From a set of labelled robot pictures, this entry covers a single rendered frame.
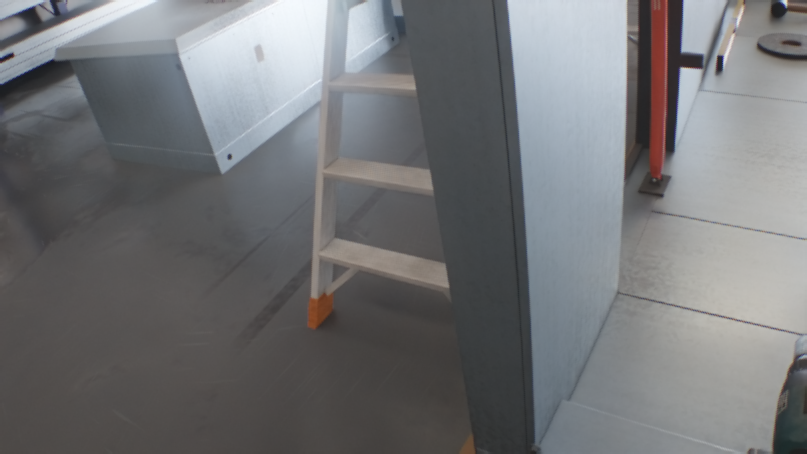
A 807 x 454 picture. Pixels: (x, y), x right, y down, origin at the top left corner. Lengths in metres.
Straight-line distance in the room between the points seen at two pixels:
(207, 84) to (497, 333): 2.14
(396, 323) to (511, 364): 0.96
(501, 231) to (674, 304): 0.59
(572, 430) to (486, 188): 0.43
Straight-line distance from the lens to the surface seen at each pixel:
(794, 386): 0.68
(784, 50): 2.31
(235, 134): 2.79
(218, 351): 1.79
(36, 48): 6.24
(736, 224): 1.35
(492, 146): 0.54
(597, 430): 0.88
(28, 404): 2.03
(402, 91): 1.42
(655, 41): 1.29
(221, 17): 2.67
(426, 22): 0.52
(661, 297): 1.14
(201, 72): 2.64
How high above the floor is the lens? 1.14
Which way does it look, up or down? 34 degrees down
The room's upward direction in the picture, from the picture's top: 12 degrees counter-clockwise
